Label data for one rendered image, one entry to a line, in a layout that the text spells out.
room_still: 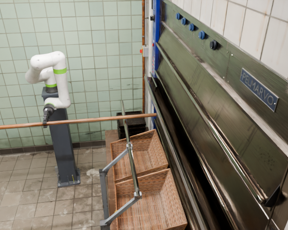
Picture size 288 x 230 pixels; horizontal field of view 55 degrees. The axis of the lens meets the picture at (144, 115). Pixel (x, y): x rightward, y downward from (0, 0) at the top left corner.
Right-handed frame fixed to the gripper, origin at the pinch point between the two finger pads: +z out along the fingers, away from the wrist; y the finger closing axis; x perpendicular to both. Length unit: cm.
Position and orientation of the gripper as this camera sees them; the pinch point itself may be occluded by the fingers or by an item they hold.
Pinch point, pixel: (45, 123)
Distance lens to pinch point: 240.1
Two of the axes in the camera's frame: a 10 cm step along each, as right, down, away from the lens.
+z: 1.6, 5.1, -8.5
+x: -9.9, 0.8, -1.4
